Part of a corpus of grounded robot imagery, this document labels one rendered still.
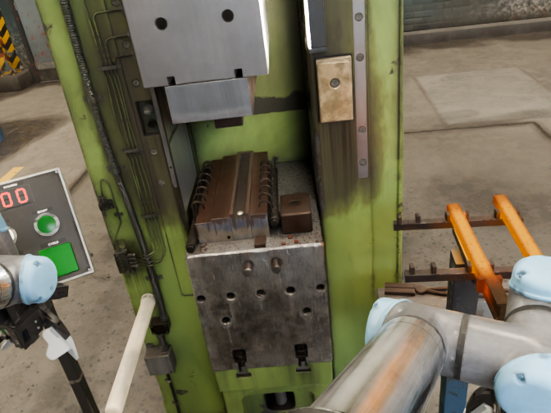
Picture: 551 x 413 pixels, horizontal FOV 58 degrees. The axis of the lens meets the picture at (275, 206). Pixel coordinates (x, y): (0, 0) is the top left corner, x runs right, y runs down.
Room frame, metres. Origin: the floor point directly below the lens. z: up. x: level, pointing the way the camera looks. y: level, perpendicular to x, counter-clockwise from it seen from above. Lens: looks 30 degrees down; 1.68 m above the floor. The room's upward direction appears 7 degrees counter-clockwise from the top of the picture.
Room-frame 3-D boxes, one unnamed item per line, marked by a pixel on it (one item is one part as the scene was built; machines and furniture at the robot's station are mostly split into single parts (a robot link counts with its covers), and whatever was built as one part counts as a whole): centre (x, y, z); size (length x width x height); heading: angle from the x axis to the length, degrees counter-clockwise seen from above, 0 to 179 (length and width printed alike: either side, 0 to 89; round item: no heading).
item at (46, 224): (1.09, 0.57, 1.09); 0.05 x 0.03 x 0.04; 87
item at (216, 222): (1.39, 0.11, 0.96); 0.42 x 0.20 x 0.09; 177
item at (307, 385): (1.40, 0.06, 0.23); 0.55 x 0.37 x 0.47; 177
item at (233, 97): (1.39, 0.11, 1.32); 0.42 x 0.20 x 0.10; 177
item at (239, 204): (1.39, 0.09, 0.99); 0.42 x 0.05 x 0.01; 177
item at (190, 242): (1.34, 0.23, 0.93); 0.40 x 0.03 x 0.03; 177
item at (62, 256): (1.05, 0.55, 1.01); 0.07 x 0.05 x 0.07; 112
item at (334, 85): (1.30, -0.20, 1.27); 0.09 x 0.02 x 0.17; 87
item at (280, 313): (1.40, 0.06, 0.69); 0.56 x 0.38 x 0.45; 177
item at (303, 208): (1.23, -0.06, 0.95); 0.12 x 0.08 x 0.06; 177
